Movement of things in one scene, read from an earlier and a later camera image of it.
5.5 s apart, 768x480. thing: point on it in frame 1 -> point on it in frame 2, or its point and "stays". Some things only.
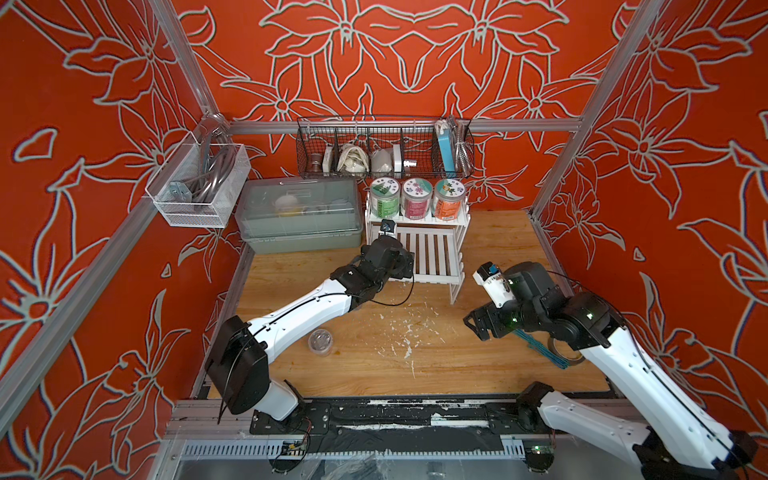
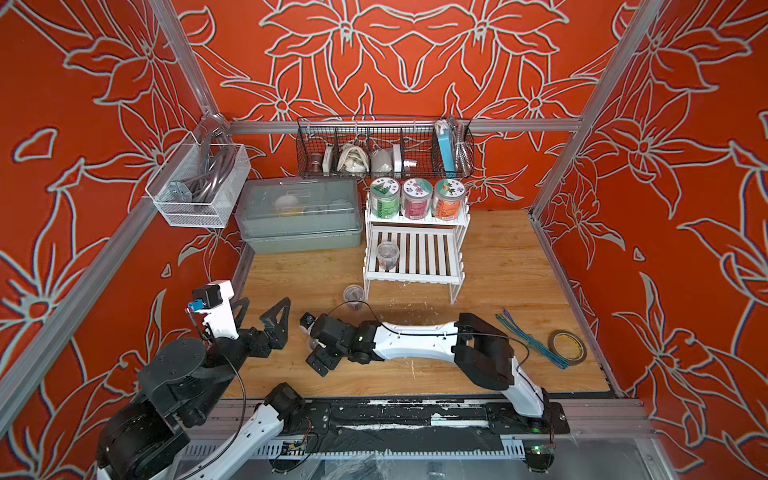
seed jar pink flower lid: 416,196 stays
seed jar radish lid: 449,199 stays
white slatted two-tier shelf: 437,245 stays
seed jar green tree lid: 385,197 stays
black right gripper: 488,311 -> 321,360
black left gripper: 401,270 -> 278,332
